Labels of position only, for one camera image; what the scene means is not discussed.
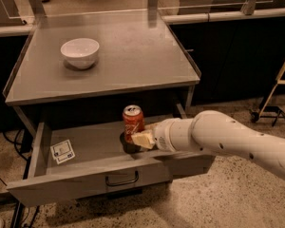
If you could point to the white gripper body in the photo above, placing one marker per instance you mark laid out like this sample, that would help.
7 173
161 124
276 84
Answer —
162 136

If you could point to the red coke can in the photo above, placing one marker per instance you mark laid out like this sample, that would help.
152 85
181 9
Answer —
133 121

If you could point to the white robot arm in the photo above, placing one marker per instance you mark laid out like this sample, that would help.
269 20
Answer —
212 132

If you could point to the open grey top drawer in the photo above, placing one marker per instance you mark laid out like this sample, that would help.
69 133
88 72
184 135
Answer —
99 151

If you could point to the white tag sticker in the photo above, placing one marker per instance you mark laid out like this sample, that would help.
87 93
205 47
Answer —
62 152

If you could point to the grey metal cabinet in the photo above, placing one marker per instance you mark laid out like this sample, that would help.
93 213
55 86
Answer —
137 52

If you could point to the white ceramic bowl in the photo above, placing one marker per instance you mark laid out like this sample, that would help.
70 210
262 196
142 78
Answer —
81 53

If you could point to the black drawer handle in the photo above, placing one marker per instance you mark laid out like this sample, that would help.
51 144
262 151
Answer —
120 179

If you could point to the white counter rail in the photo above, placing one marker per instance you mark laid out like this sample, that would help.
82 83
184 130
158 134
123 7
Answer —
222 16

